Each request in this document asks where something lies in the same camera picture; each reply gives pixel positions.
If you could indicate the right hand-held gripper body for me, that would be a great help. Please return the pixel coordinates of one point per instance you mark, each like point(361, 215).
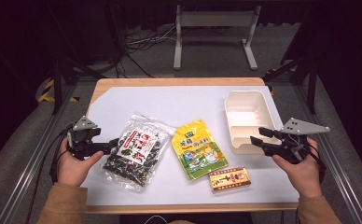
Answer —
point(289, 141)

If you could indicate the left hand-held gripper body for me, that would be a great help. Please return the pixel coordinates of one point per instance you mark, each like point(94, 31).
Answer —
point(84, 141)

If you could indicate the cream plastic container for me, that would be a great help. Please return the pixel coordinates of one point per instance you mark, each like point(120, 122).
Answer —
point(247, 119)

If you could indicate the clear bag of dried seaweed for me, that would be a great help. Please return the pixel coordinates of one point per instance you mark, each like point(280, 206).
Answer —
point(137, 152)

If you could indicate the small red yellow box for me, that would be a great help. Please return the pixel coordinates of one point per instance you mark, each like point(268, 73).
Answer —
point(229, 179)

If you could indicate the yellow green seasoning pouch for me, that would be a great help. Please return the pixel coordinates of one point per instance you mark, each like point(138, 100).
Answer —
point(197, 149)

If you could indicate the person's left hand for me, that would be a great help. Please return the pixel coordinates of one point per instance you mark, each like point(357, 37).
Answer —
point(72, 169)

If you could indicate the person's right hand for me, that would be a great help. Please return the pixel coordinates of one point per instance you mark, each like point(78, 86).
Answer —
point(303, 174)

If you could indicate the yellow black hazard tape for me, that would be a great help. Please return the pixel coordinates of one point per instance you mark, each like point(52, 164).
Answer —
point(47, 91)

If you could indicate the black tripod stand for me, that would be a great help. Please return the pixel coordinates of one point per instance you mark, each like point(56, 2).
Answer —
point(308, 73)
point(58, 77)

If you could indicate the white table mat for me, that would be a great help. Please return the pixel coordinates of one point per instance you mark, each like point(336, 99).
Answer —
point(176, 102)

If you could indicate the grey metal stand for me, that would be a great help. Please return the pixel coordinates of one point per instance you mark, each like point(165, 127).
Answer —
point(215, 19)

